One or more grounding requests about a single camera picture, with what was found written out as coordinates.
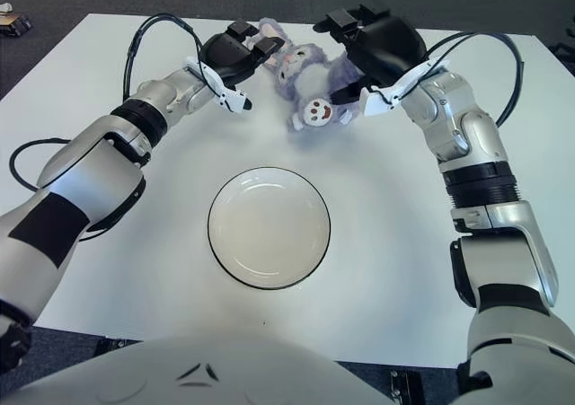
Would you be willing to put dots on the black chair base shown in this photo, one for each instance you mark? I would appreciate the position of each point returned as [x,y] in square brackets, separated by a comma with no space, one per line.
[563,52]

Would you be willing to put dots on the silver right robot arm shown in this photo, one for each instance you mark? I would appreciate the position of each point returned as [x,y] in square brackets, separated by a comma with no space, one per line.
[471,131]

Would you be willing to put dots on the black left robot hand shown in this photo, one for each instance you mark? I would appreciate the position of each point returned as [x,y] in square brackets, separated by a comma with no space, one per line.
[224,52]

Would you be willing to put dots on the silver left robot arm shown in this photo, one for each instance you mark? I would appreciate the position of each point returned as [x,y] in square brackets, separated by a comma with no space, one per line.
[90,162]

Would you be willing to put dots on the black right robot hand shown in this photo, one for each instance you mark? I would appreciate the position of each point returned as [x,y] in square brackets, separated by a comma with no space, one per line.
[386,46]

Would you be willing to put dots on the metal table bracket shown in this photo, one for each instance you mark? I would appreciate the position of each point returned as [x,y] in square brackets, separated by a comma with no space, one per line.
[404,387]
[112,343]

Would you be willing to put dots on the black and brown box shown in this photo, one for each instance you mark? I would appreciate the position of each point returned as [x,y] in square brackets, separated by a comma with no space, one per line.
[15,24]

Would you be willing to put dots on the grey robot torso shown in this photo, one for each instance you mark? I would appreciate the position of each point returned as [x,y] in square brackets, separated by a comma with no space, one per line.
[202,378]

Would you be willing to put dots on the white crumpled cloth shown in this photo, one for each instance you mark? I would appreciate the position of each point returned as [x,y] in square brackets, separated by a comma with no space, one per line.
[4,7]

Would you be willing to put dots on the white plate with black rim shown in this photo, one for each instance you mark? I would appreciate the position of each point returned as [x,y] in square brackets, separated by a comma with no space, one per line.
[269,230]

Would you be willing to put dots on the purple plush bunny doll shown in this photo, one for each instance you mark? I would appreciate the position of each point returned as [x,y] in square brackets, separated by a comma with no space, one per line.
[310,77]

